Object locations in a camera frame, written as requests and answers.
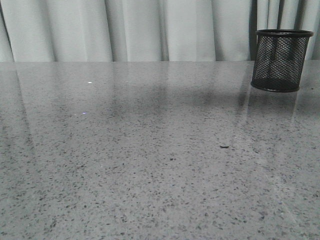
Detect black mesh pen bucket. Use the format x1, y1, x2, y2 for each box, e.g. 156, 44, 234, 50
250, 29, 314, 93

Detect pale grey curtain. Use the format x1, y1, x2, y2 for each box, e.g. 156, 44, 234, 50
0, 0, 320, 62

